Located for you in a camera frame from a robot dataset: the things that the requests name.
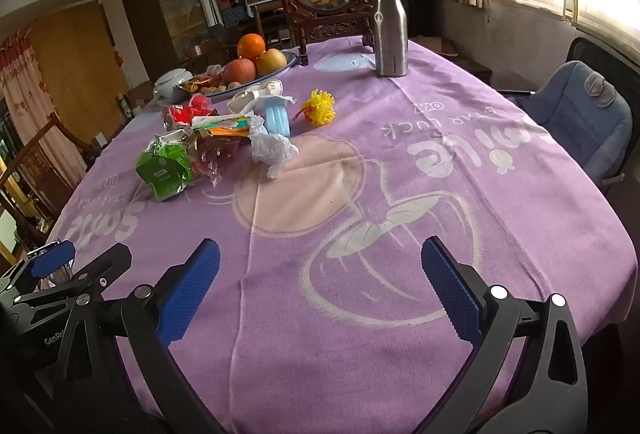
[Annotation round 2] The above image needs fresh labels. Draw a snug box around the wooden chair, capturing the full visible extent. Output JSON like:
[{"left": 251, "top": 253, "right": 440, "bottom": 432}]
[{"left": 0, "top": 117, "right": 101, "bottom": 265}]

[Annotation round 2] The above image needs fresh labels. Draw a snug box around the red snack packet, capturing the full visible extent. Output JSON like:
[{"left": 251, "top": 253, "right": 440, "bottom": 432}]
[{"left": 180, "top": 74, "right": 221, "bottom": 94}]

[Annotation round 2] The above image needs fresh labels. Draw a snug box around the red apple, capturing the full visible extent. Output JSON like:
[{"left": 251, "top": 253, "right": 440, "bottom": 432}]
[{"left": 222, "top": 58, "right": 258, "bottom": 84}]

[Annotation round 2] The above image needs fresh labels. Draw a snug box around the green snack packet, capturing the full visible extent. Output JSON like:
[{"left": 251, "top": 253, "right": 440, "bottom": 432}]
[{"left": 136, "top": 134, "right": 196, "bottom": 202}]

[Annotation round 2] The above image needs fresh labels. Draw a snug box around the light blue ribbed block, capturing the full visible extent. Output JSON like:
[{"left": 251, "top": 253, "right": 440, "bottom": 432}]
[{"left": 264, "top": 97, "right": 293, "bottom": 137}]

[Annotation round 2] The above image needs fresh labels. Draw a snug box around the yellow pear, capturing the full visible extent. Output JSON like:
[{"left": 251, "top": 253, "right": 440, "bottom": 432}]
[{"left": 256, "top": 48, "right": 288, "bottom": 76}]

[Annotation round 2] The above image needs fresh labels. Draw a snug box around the orange and teal cardboard box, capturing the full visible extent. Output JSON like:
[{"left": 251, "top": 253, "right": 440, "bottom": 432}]
[{"left": 192, "top": 113, "right": 251, "bottom": 142}]

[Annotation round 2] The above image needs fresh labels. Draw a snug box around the pile of walnuts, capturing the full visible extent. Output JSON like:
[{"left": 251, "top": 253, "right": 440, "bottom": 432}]
[{"left": 200, "top": 82, "right": 242, "bottom": 96}]

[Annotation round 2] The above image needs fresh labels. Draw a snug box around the clear plastic snack wrapper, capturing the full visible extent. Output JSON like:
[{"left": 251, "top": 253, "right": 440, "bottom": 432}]
[{"left": 187, "top": 134, "right": 251, "bottom": 187}]

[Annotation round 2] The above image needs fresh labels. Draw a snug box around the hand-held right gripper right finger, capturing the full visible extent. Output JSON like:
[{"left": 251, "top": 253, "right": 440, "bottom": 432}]
[{"left": 421, "top": 237, "right": 591, "bottom": 434}]

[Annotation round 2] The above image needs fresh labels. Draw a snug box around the tall wooden cabinet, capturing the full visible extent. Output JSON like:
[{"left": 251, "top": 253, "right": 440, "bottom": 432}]
[{"left": 115, "top": 0, "right": 211, "bottom": 75}]

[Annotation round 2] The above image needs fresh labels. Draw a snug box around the brown wooden door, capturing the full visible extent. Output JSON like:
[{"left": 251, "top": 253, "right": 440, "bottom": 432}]
[{"left": 30, "top": 0, "right": 151, "bottom": 135}]

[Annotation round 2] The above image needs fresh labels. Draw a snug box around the blue fruit plate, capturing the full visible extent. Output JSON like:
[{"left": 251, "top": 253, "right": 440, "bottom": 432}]
[{"left": 177, "top": 50, "right": 301, "bottom": 96}]

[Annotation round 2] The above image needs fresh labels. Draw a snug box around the floral curtain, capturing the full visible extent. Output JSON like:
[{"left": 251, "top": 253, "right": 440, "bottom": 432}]
[{"left": 0, "top": 32, "right": 88, "bottom": 187}]

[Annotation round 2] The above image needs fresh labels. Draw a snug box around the purple printed tablecloth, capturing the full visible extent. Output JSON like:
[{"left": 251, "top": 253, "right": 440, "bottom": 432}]
[{"left": 47, "top": 34, "right": 633, "bottom": 434}]

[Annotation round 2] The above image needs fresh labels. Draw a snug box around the yellow pompom flower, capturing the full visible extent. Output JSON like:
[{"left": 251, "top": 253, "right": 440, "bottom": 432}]
[{"left": 299, "top": 89, "right": 335, "bottom": 127}]

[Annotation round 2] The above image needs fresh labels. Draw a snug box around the red crumpled wrapper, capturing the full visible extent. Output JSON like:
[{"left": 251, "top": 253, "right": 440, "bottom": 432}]
[{"left": 161, "top": 103, "right": 221, "bottom": 131}]

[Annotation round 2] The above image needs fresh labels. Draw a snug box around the white paper napkin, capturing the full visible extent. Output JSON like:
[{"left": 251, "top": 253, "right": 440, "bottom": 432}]
[{"left": 249, "top": 114, "right": 298, "bottom": 179}]

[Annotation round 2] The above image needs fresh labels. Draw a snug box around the white lidded bowl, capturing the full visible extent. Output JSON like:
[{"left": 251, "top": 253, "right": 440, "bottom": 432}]
[{"left": 152, "top": 69, "right": 193, "bottom": 106}]

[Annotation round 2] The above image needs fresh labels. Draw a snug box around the stainless steel bottle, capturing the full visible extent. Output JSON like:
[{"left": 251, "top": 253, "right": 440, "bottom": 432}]
[{"left": 371, "top": 0, "right": 411, "bottom": 78}]

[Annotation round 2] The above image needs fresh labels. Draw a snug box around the crushed white paper cup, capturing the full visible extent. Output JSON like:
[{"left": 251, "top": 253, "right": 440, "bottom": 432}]
[{"left": 227, "top": 82, "right": 286, "bottom": 115}]

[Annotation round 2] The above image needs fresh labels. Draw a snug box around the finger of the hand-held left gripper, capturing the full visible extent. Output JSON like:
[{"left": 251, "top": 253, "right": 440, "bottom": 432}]
[
  {"left": 0, "top": 239, "right": 76, "bottom": 297},
  {"left": 70, "top": 243, "right": 133, "bottom": 301}
]

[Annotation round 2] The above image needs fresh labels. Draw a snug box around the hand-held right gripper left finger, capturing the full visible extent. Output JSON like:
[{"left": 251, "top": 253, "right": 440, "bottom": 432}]
[{"left": 50, "top": 238, "right": 226, "bottom": 434}]

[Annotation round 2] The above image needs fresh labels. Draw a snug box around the orange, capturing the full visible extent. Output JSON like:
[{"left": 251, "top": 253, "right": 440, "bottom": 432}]
[{"left": 236, "top": 33, "right": 266, "bottom": 61}]

